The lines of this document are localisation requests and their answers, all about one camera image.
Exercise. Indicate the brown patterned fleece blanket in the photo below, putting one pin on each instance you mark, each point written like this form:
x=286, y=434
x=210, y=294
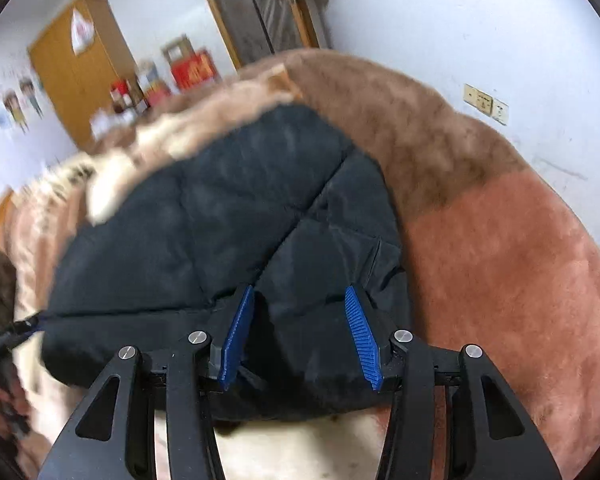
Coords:
x=505, y=260

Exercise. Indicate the grey door panel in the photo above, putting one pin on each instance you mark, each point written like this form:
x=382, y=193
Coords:
x=265, y=10

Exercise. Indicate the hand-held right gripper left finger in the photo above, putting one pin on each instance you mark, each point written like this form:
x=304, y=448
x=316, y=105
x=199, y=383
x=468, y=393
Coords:
x=237, y=335

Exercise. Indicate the wooden wardrobe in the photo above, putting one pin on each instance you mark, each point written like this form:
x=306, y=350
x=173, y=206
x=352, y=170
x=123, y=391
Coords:
x=70, y=70

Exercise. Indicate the white plastic bag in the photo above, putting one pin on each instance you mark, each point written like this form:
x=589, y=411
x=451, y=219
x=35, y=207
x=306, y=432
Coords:
x=82, y=30

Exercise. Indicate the open cardboard box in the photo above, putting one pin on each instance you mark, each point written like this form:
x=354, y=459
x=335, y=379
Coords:
x=177, y=47

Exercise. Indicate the red and white box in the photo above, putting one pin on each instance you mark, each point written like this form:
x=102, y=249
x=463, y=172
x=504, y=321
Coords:
x=121, y=94

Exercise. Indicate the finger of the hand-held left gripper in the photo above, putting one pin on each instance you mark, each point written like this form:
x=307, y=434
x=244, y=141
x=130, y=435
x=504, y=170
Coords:
x=15, y=331

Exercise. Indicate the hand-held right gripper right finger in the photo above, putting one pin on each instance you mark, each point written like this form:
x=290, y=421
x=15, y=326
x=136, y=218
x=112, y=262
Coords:
x=362, y=335

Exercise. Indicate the colourful carton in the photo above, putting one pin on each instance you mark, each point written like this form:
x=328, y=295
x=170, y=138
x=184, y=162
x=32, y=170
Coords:
x=152, y=82

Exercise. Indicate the beige wall socket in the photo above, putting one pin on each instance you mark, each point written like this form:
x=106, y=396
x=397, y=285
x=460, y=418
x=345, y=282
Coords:
x=477, y=98
x=500, y=111

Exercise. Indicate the black puffer jacket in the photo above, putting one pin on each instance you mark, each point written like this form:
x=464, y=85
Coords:
x=230, y=210

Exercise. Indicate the cartoon wall poster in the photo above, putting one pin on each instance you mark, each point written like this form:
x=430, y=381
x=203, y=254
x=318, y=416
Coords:
x=15, y=105

